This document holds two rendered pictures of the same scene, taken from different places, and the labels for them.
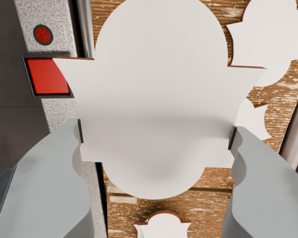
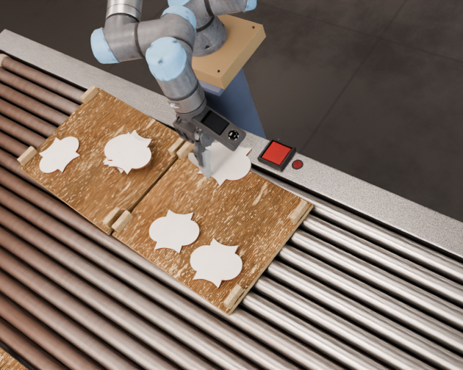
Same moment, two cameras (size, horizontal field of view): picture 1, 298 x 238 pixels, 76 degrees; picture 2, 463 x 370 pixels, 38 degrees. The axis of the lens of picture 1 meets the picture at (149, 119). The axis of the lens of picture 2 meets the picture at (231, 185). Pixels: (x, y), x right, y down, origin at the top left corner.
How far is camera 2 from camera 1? 1.43 m
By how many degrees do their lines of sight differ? 19
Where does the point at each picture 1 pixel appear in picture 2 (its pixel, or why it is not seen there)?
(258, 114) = (176, 246)
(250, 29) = (228, 255)
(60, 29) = (294, 174)
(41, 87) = (274, 145)
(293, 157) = (122, 266)
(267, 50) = (211, 260)
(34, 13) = (308, 167)
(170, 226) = (134, 159)
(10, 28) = (423, 167)
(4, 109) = (338, 91)
